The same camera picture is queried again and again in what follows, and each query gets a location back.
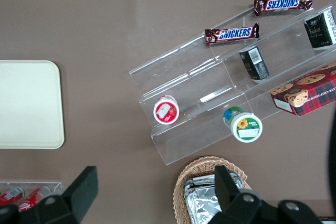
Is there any light wicker basket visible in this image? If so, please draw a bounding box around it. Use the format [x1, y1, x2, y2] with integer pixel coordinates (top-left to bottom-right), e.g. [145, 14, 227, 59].
[173, 156, 253, 224]

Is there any cream plastic tray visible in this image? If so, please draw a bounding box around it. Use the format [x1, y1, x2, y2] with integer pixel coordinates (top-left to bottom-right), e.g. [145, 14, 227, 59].
[0, 60, 65, 150]

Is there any green sunflower yogurt cup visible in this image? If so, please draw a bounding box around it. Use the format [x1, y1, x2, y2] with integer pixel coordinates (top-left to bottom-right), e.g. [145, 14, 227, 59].
[223, 106, 264, 143]

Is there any small dark green box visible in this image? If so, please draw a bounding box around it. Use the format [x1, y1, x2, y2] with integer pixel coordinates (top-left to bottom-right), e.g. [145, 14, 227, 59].
[303, 8, 336, 49]
[238, 46, 270, 81]

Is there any red lid yogurt cup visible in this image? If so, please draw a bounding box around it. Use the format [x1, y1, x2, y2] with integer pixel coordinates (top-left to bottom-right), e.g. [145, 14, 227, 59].
[153, 94, 181, 125]

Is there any clear acrylic bottle rack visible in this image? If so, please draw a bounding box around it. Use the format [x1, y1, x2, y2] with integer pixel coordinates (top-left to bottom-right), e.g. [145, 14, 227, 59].
[0, 180, 63, 209]

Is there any Snickers chocolate bar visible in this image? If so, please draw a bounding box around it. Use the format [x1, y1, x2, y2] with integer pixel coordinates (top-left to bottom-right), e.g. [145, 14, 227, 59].
[204, 22, 260, 47]
[253, 0, 314, 17]

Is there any red tartan cookie box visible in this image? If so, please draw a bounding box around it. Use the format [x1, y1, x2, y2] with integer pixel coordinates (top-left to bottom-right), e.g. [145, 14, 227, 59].
[270, 61, 336, 116]

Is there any clear acrylic stepped stand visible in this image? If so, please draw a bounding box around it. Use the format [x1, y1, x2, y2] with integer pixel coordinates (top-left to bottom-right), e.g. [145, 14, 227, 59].
[129, 0, 336, 166]

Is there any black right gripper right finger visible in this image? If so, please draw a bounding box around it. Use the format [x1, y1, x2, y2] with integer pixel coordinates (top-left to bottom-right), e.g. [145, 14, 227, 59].
[214, 165, 323, 224]

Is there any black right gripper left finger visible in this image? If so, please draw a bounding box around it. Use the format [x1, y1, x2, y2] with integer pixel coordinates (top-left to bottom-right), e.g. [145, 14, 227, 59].
[15, 165, 100, 224]

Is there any foil wrapped package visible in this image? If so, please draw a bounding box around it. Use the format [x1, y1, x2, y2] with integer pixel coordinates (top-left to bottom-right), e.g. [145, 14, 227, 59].
[183, 173, 247, 192]
[183, 182, 237, 224]

